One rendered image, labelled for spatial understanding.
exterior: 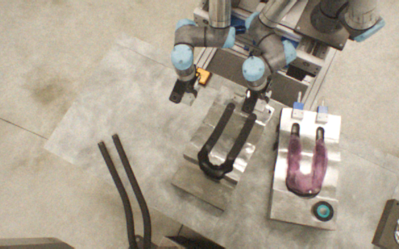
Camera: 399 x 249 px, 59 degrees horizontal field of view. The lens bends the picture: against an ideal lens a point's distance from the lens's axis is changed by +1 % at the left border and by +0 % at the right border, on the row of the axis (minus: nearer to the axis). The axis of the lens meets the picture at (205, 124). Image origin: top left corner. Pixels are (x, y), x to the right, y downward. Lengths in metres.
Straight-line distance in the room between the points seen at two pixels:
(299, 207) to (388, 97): 1.51
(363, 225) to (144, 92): 1.15
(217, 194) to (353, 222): 0.59
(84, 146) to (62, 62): 1.30
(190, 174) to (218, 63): 1.09
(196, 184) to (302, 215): 0.45
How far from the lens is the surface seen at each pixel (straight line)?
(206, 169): 1.53
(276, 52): 1.25
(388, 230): 1.65
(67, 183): 2.62
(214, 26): 1.27
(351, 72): 2.80
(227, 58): 2.45
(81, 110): 1.80
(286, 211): 1.49
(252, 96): 1.39
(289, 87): 2.40
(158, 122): 1.68
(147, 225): 1.47
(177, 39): 1.29
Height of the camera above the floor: 2.38
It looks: 73 degrees down
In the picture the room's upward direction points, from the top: 8 degrees counter-clockwise
